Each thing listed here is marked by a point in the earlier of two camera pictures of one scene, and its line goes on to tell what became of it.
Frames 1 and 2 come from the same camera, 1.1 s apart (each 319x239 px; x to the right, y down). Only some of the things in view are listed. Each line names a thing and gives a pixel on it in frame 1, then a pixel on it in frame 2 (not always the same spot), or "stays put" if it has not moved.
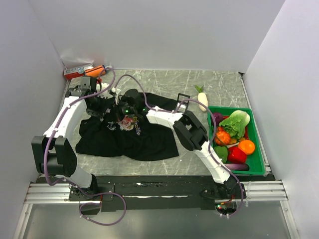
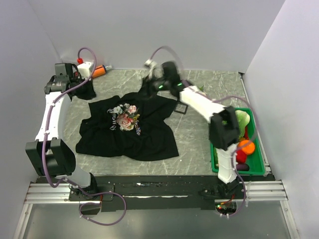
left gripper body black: x=97 y=108 → x=83 y=91
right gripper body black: x=127 y=109 → x=156 y=85
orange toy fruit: x=247 y=146 stays put
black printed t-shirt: x=118 y=127 stays put
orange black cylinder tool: x=95 y=71 stays put
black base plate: x=130 y=193 stays put
